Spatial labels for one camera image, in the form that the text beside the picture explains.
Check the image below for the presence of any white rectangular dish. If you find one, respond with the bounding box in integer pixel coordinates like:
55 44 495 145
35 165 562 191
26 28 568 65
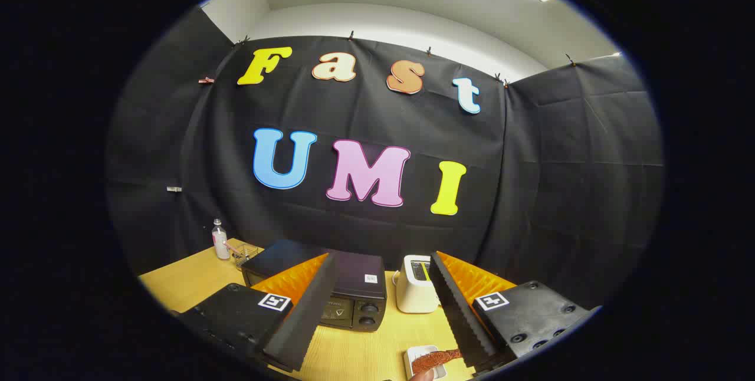
404 344 449 380

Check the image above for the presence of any reddish brown meat piece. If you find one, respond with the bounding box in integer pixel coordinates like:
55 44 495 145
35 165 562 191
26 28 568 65
411 349 462 375

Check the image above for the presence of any black toaster oven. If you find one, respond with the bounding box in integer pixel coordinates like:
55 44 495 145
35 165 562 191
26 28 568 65
241 239 388 333

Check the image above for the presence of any white toaster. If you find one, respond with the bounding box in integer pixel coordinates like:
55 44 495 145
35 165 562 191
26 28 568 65
394 255 440 314

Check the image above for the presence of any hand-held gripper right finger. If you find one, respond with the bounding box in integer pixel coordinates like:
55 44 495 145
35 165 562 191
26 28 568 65
429 251 602 377

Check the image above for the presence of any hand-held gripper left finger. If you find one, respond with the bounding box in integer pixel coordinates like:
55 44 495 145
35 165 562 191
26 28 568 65
177 251 340 373

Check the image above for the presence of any clear plastic bottle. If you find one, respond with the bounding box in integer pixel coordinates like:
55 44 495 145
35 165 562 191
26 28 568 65
212 219 231 260

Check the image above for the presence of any clear wire basket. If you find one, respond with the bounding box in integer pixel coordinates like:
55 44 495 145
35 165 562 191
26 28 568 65
231 244 260 270

